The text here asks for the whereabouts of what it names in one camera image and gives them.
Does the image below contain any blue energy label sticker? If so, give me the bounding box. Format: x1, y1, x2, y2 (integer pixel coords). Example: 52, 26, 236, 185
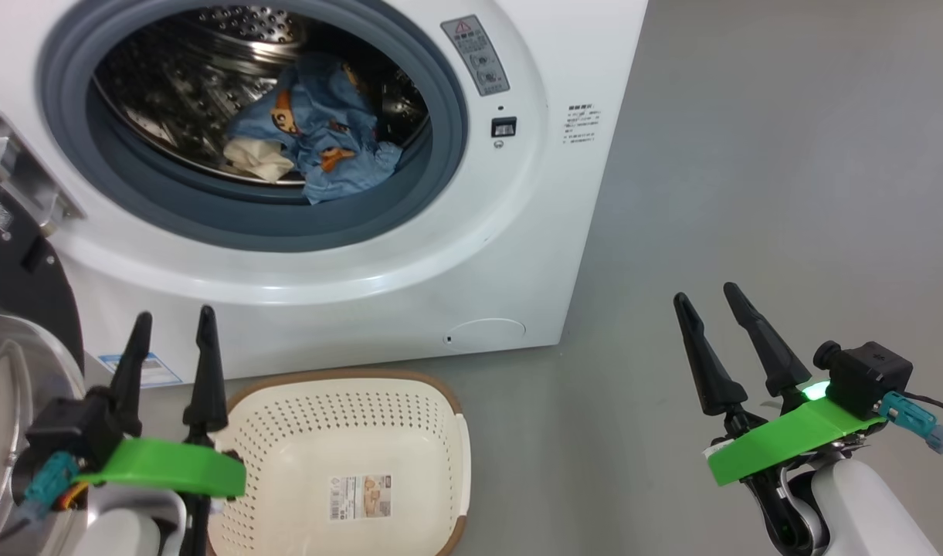
97, 352, 183, 388

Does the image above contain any right teal connector black cable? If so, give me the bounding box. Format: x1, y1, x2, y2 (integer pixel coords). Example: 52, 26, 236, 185
879, 390, 943, 456

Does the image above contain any metal door hinge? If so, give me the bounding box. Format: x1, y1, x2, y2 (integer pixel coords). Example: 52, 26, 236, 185
0, 110, 86, 236

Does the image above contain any left teal connector black cable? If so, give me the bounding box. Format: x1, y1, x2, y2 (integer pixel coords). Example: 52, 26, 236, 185
0, 452, 82, 551

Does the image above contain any teal connector black cable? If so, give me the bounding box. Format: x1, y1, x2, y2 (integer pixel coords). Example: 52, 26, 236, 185
879, 390, 943, 456
0, 452, 82, 551

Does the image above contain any black washing machine door glass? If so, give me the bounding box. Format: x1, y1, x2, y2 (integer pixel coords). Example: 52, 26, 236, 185
0, 174, 86, 556

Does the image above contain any white front-load washing machine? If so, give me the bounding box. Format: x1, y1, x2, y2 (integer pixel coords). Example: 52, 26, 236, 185
0, 0, 650, 383

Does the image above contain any blue garment orange print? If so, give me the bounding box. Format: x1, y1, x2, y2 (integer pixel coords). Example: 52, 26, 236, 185
301, 127, 404, 205
222, 53, 379, 184

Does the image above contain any grey warning sticker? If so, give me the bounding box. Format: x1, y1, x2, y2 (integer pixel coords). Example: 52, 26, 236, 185
440, 14, 511, 97

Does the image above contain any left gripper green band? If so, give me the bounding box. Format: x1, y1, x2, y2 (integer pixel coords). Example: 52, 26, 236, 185
73, 305, 248, 556

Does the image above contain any basket product label sticker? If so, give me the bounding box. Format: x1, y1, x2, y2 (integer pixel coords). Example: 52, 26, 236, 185
329, 473, 393, 521

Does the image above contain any small printed text label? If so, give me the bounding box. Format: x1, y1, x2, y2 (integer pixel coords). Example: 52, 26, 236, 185
564, 104, 602, 145

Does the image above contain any grey rubber door gasket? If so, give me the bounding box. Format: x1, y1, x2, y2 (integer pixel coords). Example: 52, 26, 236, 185
37, 0, 470, 253

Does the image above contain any white laundry basket brown rim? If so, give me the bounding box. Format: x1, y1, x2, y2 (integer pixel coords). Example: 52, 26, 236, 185
205, 369, 472, 556

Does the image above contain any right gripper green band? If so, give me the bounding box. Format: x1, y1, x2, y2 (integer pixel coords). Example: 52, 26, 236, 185
673, 282, 889, 553

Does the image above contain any round white filter cover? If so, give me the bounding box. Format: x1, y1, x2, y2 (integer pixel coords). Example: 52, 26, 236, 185
443, 318, 527, 348

